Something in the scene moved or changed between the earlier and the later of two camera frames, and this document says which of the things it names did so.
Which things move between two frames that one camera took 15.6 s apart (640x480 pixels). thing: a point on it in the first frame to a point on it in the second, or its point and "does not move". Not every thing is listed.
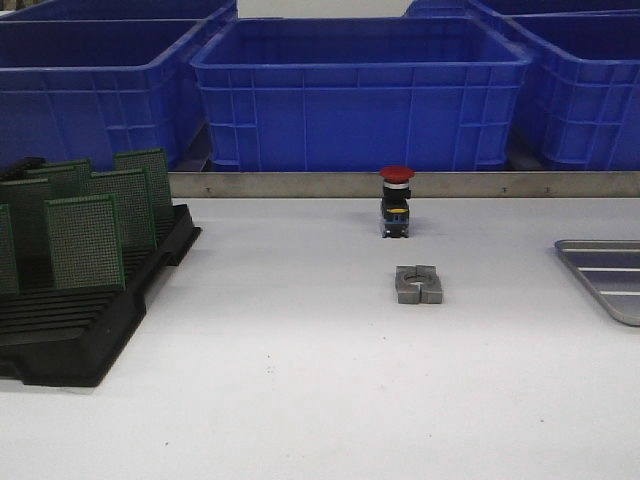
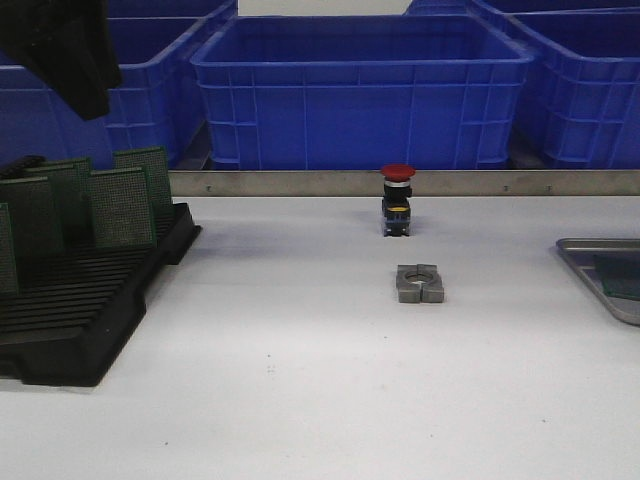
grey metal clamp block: [418, 284] does not move
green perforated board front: [86, 242] to [620, 274]
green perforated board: [134, 206] does not move
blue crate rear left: [123, 10] does not move
